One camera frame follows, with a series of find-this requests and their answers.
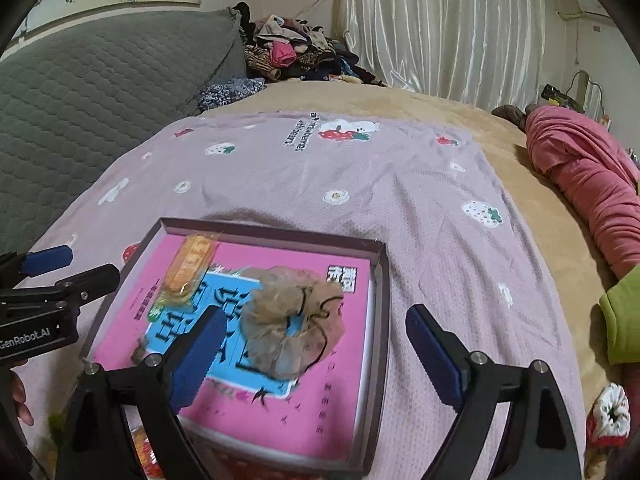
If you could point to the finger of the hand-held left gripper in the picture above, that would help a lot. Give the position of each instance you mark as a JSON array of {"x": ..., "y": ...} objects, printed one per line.
[
  {"x": 92, "y": 280},
  {"x": 47, "y": 260}
]

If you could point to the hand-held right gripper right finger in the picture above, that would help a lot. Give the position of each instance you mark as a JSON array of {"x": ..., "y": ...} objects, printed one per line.
[{"x": 432, "y": 355}]

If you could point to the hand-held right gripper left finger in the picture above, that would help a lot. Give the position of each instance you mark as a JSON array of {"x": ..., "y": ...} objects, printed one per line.
[{"x": 197, "y": 355}]

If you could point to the orange biscuit packet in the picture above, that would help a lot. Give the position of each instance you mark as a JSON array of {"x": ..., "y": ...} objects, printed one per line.
[{"x": 187, "y": 270}]

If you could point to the beige scrunchie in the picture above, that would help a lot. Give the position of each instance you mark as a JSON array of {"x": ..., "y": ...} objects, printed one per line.
[{"x": 280, "y": 320}]

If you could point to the red snack packet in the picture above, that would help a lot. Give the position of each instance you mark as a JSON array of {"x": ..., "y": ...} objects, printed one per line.
[{"x": 145, "y": 450}]

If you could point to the shallow box with pink bottom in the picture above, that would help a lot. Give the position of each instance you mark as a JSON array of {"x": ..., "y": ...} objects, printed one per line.
[{"x": 320, "y": 360}]

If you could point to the person's left hand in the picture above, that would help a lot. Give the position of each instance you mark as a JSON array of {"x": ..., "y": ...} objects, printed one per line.
[{"x": 22, "y": 400}]

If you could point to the grey quilted cushion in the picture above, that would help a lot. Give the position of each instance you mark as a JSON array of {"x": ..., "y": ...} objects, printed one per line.
[{"x": 100, "y": 85}]

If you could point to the white red floral scrunchie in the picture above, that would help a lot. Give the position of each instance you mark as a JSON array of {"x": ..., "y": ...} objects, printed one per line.
[{"x": 607, "y": 417}]

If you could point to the pink strawberry print blanket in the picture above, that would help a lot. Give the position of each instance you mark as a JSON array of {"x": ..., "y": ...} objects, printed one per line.
[{"x": 350, "y": 185}]

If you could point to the green garment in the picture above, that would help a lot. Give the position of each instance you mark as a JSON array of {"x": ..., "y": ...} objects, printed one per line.
[{"x": 622, "y": 320}]

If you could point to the beige bedsheet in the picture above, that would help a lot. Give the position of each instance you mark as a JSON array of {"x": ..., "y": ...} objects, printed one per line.
[{"x": 525, "y": 180}]

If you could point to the blue floral cloth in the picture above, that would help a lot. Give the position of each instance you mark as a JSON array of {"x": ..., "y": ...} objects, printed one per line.
[{"x": 230, "y": 92}]

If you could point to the pink quilt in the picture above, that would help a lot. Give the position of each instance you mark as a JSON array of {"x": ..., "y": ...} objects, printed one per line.
[{"x": 585, "y": 170}]

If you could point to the brown cloth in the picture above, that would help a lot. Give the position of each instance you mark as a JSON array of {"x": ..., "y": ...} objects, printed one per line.
[{"x": 510, "y": 115}]

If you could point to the dark packet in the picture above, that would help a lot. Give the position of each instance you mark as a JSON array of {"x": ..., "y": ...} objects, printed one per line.
[{"x": 557, "y": 95}]

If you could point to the pile of clothes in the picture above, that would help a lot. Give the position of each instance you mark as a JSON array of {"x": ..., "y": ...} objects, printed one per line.
[{"x": 300, "y": 55}]

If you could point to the white curtain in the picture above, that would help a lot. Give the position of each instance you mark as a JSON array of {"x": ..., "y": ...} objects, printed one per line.
[{"x": 440, "y": 25}]

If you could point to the white air conditioner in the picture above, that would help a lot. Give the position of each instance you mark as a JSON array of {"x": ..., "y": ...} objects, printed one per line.
[{"x": 590, "y": 7}]

